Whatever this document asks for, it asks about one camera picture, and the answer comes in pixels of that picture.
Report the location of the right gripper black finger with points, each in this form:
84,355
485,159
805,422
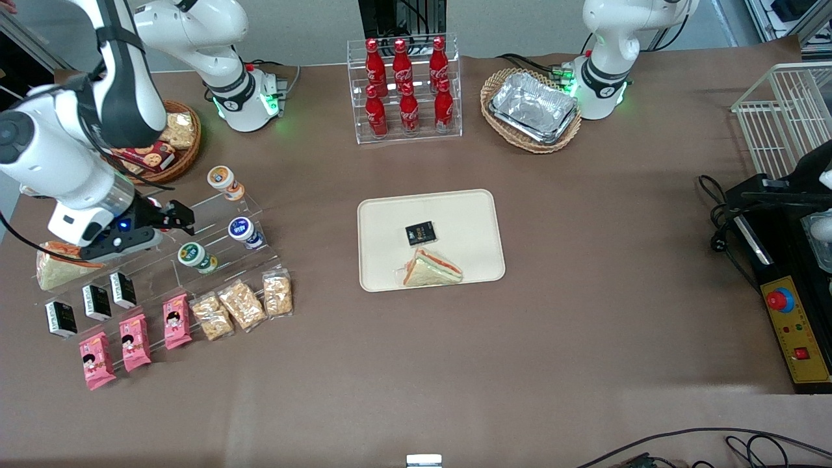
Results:
175,227
182,213

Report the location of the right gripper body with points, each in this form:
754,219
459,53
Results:
144,214

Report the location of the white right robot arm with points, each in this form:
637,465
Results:
65,156

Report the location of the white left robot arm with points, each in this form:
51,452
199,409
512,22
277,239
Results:
611,39

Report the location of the red gum bottle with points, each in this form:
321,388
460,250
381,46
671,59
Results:
156,203

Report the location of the green gum bottle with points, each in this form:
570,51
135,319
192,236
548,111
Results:
196,257

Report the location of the orange gum bottle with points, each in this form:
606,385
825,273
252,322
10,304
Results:
224,181

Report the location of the blue gum bottle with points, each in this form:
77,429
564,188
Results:
244,232

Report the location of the cream plastic tray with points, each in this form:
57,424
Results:
468,221

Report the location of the aluminium foil tray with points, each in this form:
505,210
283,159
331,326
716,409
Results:
533,104
549,139

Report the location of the clear acrylic stepped stand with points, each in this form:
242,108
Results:
214,214

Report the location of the wicker basket with snacks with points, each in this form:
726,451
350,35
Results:
185,162

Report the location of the wrapped triangle sandwich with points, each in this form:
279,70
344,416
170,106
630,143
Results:
62,273
432,270

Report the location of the red cookie box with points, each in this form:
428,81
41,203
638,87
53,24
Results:
149,158

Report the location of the small black box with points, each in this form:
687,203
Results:
123,290
97,302
420,234
61,318

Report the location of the clear cracker packet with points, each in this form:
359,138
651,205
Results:
179,130

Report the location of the pink snack packet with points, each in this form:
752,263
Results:
177,322
97,361
135,343

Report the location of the clear nut snack packet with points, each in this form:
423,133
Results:
242,305
212,317
277,294

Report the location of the aluminium profile beam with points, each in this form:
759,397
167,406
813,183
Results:
29,39

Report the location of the red cola bottle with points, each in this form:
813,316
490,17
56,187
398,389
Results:
372,62
439,58
401,62
376,117
444,107
409,114

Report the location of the clear acrylic bottle rack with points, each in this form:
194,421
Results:
419,140

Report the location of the small white device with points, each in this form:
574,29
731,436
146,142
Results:
424,461

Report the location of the wicker basket with foil trays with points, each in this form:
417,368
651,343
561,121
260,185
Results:
500,81

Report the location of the brown table cover sheet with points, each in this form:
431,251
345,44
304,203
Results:
585,338

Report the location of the red emergency stop button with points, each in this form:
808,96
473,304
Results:
779,299

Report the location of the black sealing machine yellow panel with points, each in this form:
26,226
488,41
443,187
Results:
786,260

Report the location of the silver container in machine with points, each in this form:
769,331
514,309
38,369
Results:
820,247

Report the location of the black metal frame post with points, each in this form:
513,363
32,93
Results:
377,16

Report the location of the aluminium frame rack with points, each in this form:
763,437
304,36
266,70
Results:
786,13

